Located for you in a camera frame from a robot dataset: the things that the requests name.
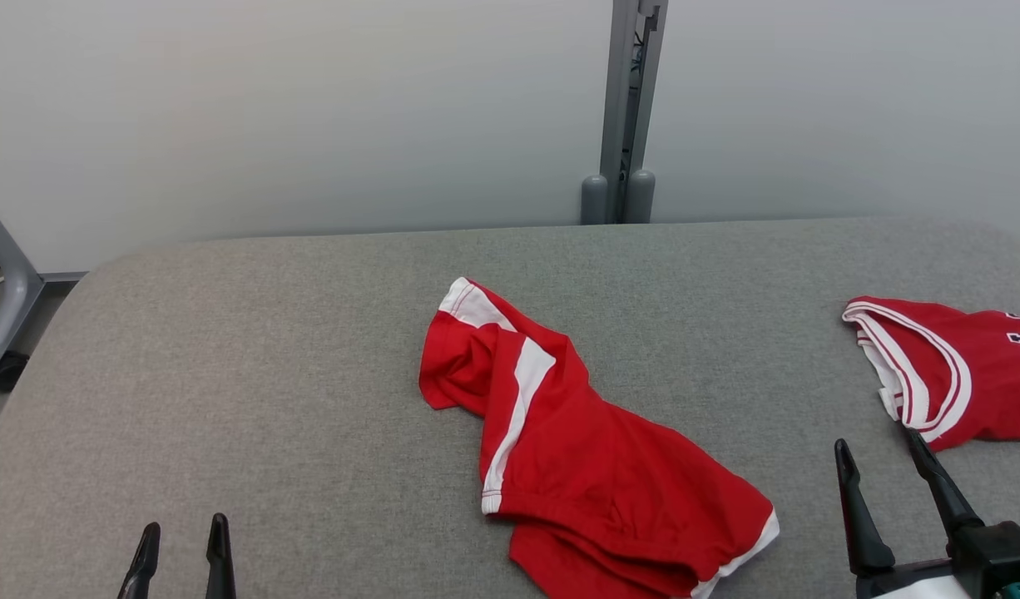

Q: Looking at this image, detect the red shorts white stripe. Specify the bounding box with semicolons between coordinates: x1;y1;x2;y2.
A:
418;277;780;599

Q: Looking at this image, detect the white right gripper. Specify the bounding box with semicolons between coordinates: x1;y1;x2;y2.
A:
834;428;986;599

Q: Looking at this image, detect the grey curved partition leg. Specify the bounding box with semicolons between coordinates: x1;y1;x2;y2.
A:
0;202;45;375

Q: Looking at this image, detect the grey partition post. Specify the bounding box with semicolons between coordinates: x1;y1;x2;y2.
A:
581;0;669;225

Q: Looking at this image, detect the red basketball jersey white trim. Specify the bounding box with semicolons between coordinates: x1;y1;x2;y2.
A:
841;295;1020;453

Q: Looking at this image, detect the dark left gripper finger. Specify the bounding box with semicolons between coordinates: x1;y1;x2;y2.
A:
116;522;162;599
205;512;237;599

